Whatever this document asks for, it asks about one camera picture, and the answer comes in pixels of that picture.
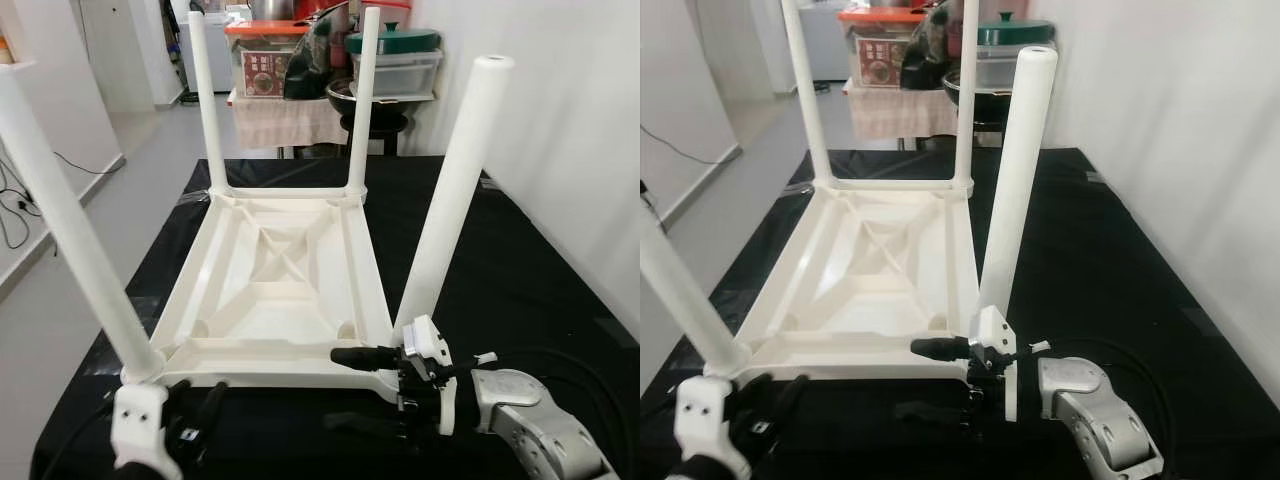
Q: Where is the green round pot lid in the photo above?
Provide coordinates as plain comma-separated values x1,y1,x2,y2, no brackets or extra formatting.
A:
344,21,444,57
977,11,1057,47

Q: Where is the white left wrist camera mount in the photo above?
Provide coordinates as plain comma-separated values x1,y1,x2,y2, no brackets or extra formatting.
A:
674,374,753,473
109,382,173,473

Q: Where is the black plastic bag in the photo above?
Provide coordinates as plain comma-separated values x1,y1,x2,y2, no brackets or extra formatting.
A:
282,8,353,102
899,0,967,92

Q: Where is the thin black power cable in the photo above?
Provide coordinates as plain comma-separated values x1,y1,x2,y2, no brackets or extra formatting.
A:
0,148,128,253
640,123,743,219

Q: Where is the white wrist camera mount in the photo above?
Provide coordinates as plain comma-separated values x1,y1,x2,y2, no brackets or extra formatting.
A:
401,313,500,438
674,374,753,473
974,304,1054,424
109,382,173,473

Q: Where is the white plastic children table top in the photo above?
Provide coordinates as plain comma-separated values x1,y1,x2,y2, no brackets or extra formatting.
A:
120,183,423,403
720,178,1003,387

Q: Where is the red printed cardboard box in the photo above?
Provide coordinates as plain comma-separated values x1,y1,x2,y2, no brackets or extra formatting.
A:
238,47,297,100
856,37,911,90

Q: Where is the black tablecloth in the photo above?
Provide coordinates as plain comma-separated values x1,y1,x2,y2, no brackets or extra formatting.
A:
640,147,1280,480
28,154,641,480

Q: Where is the black round stool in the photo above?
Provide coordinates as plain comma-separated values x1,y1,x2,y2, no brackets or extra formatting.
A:
324,77,413,158
942,68,1018,133

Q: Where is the beige lace covered bench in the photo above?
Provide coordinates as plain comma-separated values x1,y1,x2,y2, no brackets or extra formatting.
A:
230,90,351,152
846,80,961,142

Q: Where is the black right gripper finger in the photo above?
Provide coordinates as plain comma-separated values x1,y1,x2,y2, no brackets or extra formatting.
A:
894,399,973,428
909,336,977,364
329,345,407,374
322,410,403,438

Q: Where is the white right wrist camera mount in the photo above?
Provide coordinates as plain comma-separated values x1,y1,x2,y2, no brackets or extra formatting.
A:
974,304,1054,424
401,313,500,438

